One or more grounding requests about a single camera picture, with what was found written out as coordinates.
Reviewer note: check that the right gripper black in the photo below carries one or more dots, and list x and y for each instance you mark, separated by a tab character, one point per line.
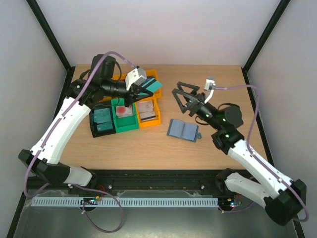
195	102

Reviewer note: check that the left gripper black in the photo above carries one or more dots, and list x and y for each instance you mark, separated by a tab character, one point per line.
136	92

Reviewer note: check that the blue card holder wallet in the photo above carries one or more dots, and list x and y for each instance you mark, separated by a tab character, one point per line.
183	130

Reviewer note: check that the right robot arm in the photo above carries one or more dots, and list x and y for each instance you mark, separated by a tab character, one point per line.
282	198

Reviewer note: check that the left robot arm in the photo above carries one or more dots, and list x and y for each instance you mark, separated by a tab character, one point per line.
43	159

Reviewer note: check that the white pink VIP card stack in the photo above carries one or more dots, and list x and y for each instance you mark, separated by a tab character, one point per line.
145	106

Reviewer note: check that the magnetic stripe white card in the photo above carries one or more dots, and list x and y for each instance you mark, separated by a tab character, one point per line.
146	116

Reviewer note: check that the white red circle card stack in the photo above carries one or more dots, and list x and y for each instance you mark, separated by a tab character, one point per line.
122	111

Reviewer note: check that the teal vip card stack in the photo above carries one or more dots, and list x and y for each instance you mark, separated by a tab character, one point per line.
104	127
102	115

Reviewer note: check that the yellow bin front right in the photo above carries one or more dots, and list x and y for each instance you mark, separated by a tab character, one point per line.
155	122

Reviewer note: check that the yellow bin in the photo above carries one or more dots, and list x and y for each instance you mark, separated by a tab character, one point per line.
155	122
120	77
152	73

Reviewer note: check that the yellow bin back right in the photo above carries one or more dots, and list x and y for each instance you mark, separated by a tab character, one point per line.
152	73

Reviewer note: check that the yellow bin back middle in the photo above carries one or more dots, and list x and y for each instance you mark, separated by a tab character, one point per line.
120	77

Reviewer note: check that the green bin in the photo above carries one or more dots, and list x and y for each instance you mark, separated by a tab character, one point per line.
126	123

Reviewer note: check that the black bin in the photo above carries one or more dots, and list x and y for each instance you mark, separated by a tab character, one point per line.
93	125

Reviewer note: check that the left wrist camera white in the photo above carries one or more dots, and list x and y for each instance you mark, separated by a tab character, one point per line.
136	76

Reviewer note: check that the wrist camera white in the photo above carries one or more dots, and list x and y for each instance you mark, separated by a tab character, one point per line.
209	87
136	76

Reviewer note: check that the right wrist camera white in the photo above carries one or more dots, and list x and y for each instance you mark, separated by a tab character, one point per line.
209	87

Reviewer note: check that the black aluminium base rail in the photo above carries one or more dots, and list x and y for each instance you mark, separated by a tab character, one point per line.
205	182

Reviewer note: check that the white slotted cable duct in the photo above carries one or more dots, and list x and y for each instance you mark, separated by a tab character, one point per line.
126	202

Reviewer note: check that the right black frame post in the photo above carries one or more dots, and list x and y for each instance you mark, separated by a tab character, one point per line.
280	9

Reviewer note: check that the black frame post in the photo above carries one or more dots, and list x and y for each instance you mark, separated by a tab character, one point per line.
39	15
280	9

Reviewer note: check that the left black frame post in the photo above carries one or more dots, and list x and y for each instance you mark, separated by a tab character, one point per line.
39	15

